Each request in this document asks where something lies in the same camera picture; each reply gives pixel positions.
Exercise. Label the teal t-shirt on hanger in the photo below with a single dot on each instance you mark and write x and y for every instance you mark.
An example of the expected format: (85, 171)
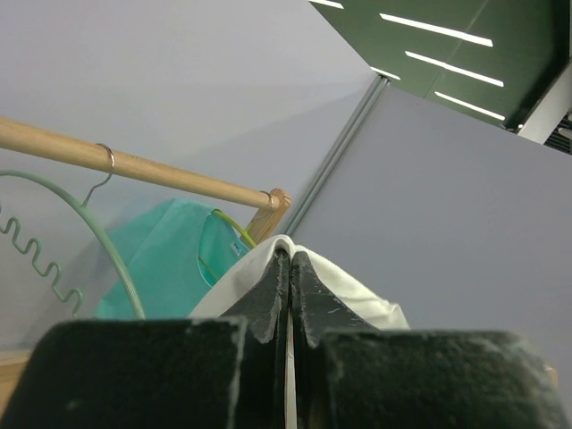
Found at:
(175, 253)

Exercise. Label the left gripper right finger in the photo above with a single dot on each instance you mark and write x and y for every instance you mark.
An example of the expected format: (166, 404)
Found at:
(402, 380)

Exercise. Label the yellow-green hanger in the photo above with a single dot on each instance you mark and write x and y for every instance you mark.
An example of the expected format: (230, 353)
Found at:
(237, 228)

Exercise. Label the wooden clothes rack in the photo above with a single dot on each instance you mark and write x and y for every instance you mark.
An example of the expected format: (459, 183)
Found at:
(271, 206)

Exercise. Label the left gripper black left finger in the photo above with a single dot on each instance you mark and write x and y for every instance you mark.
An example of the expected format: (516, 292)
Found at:
(111, 374)

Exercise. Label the white t-shirt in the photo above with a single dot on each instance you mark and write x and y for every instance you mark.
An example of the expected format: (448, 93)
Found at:
(348, 286)

